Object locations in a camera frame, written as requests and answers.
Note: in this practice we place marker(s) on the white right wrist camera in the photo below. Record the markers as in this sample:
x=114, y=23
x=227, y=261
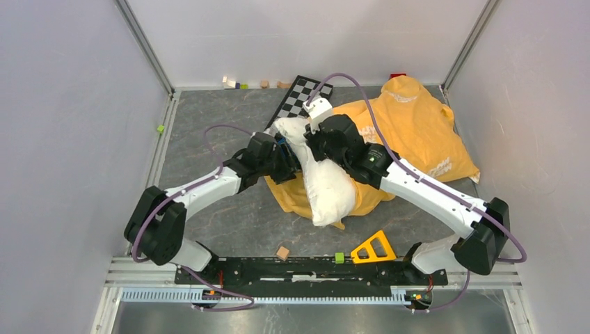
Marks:
x=318, y=110

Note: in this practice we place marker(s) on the blue yellow pillowcase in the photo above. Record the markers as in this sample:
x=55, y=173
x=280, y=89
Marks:
x=414, y=124

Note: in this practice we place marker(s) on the white slotted cable duct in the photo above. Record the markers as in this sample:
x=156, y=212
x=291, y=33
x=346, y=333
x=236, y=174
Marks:
x=197, y=295

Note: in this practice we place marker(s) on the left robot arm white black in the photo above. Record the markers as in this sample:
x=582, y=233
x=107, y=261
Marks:
x=156, y=227

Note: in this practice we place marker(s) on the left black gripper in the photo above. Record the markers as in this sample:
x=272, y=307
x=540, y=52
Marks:
x=290, y=165

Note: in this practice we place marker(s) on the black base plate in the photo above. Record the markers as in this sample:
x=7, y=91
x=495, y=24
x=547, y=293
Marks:
x=308, y=277

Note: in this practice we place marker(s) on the tan wooden cube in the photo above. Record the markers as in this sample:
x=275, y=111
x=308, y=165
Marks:
x=283, y=253

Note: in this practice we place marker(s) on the red blue block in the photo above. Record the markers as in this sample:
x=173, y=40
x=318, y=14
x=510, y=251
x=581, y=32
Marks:
x=393, y=75

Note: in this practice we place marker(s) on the white wooden block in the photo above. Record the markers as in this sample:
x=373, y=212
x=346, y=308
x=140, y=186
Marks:
x=228, y=83

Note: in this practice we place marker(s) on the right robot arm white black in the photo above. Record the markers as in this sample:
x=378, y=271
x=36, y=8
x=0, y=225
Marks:
x=480, y=228

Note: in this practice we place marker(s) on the black white checkerboard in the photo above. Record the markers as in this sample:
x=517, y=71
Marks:
x=292, y=103

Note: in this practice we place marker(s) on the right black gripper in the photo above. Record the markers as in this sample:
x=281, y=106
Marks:
x=312, y=139

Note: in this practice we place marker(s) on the yellow plastic triangle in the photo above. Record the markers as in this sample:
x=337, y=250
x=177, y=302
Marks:
x=374, y=249

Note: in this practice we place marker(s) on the white pillow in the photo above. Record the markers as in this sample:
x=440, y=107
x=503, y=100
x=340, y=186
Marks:
x=329, y=190

